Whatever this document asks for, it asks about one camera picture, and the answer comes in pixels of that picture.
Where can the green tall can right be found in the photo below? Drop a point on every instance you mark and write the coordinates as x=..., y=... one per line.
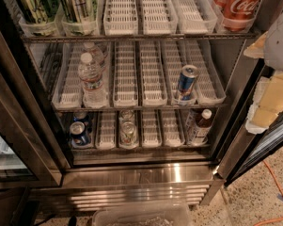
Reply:
x=80, y=15

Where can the green tall can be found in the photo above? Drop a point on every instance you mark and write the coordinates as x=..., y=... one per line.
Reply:
x=40, y=13
x=80, y=15

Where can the blue soda can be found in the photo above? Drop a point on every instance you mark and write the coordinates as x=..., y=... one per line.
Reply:
x=84, y=118
x=79, y=134

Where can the fridge glass door right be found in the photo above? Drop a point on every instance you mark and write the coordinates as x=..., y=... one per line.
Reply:
x=243, y=149

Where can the red cola can front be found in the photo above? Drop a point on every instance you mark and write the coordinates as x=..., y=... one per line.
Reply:
x=238, y=13

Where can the silver soda can rear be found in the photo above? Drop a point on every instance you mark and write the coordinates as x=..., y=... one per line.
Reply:
x=126, y=115

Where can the blue silver energy drink can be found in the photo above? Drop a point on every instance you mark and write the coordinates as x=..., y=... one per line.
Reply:
x=185, y=89

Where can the clear water bottle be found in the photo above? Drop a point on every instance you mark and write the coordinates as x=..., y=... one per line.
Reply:
x=90, y=74
x=95, y=51

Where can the silver soda can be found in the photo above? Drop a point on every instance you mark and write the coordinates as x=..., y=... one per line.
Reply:
x=126, y=115
x=128, y=133

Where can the middle shelf white tray leftmost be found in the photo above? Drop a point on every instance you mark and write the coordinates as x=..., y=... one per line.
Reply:
x=68, y=93

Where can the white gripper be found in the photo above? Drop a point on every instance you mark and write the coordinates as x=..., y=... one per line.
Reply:
x=279, y=49

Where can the silver soda can front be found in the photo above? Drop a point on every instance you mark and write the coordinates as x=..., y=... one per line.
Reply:
x=128, y=133

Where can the brown tea bottle white cap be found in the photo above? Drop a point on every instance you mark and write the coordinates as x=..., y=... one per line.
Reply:
x=200, y=128

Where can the middle shelf white tray rightmost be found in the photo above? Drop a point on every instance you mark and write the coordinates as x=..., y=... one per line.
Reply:
x=209, y=88

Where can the front clear water bottle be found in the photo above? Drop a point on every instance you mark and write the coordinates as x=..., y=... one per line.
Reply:
x=90, y=74

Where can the stainless steel display fridge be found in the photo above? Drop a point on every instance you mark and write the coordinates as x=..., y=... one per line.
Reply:
x=163, y=164

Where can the blue soda can front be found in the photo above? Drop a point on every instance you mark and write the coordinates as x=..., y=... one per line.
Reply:
x=79, y=134

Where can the green tall can left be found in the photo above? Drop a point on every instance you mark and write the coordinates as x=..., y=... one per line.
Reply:
x=40, y=13

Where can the rear clear water bottle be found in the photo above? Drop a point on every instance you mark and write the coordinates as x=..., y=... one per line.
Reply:
x=95, y=51

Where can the clear plastic bin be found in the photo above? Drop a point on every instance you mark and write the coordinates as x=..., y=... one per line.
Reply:
x=144, y=214

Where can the shelf white tray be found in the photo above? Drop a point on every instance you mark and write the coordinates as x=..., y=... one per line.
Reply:
x=120, y=17
x=195, y=16
x=68, y=93
x=209, y=88
x=125, y=78
x=159, y=17
x=152, y=75

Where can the blue soda can rear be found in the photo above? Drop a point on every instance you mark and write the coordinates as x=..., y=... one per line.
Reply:
x=84, y=118

